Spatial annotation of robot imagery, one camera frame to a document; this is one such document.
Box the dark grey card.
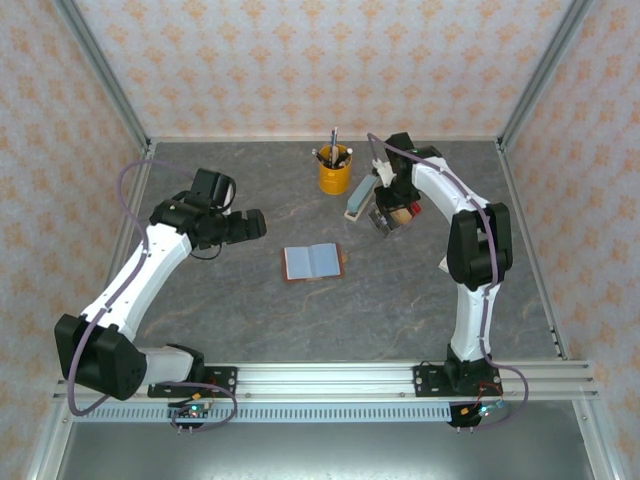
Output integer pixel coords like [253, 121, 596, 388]
[372, 208, 399, 236]

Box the brown leather card holder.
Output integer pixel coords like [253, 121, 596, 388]
[282, 242, 352, 284]

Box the clear acrylic box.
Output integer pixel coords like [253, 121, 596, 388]
[367, 198, 424, 242]

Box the yellow pen cup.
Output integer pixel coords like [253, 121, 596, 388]
[318, 143, 353, 196]

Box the small circuit board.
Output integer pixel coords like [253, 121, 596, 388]
[167, 403, 215, 420]
[462, 402, 506, 419]

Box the grey metal panel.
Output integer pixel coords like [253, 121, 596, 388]
[54, 422, 596, 480]

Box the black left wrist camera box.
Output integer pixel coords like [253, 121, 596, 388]
[191, 168, 237, 214]

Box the thin aluminium table-edge rail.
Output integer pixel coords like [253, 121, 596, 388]
[149, 134, 501, 145]

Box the aluminium side rail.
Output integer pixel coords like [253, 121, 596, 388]
[82, 142, 157, 361]
[496, 139, 572, 361]

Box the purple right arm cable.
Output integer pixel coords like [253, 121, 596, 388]
[367, 132, 531, 434]

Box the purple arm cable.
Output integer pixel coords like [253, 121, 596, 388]
[66, 158, 238, 435]
[367, 132, 531, 434]

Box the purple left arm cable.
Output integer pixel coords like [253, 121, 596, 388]
[66, 158, 238, 435]

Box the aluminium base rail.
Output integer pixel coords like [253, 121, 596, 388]
[52, 362, 601, 401]

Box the aluminium frame post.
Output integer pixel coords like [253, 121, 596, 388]
[52, 0, 154, 154]
[496, 0, 595, 151]

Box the grey slotted cable duct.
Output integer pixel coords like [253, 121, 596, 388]
[74, 402, 506, 424]

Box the aluminium frame leg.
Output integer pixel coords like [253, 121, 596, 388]
[27, 399, 76, 480]
[572, 399, 619, 480]

